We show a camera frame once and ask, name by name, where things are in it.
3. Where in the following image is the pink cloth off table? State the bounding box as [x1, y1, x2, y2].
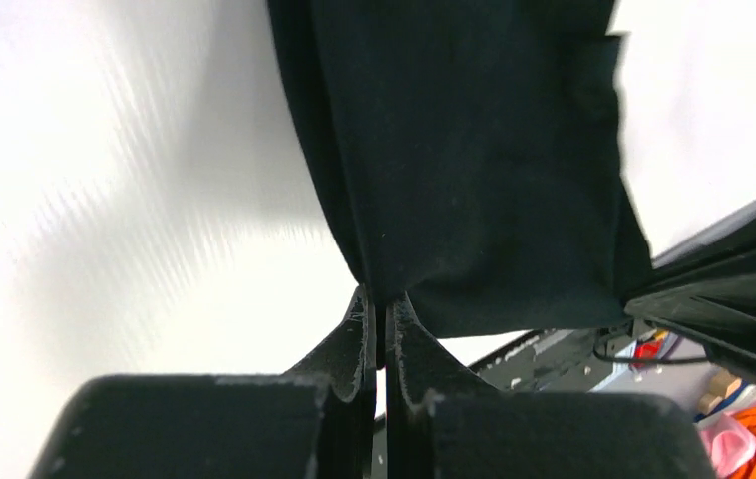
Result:
[698, 414, 756, 478]

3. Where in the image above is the black t shirt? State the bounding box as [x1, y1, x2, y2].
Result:
[268, 1, 651, 338]

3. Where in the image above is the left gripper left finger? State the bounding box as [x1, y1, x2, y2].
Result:
[32, 288, 376, 478]

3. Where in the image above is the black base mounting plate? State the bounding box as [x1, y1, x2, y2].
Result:
[469, 329, 628, 392]

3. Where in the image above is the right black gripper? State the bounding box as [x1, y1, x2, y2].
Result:
[626, 218, 756, 381]

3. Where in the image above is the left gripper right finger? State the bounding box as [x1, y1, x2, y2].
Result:
[384, 299, 714, 478]

